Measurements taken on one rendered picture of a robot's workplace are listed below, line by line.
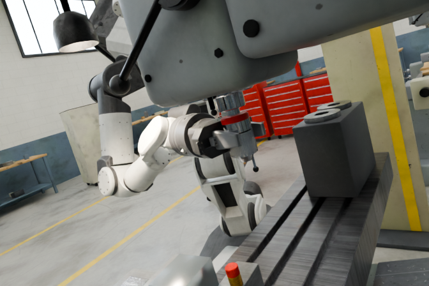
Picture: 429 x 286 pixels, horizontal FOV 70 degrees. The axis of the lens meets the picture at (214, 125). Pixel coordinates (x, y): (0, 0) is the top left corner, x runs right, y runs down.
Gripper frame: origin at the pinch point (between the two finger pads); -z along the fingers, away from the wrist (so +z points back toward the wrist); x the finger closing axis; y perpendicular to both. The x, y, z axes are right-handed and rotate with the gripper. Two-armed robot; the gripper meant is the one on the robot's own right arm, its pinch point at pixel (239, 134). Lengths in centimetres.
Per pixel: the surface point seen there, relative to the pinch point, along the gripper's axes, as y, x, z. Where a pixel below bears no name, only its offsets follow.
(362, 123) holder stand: 12.0, 45.4, 5.7
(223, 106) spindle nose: -5.4, -2.2, -0.9
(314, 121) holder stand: 6.4, 29.1, 7.8
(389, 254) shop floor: 124, 136, 60
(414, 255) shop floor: 124, 142, 47
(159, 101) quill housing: -8.9, -10.9, 2.4
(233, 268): 11.8, -14.2, -10.6
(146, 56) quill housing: -15.5, -11.1, 1.8
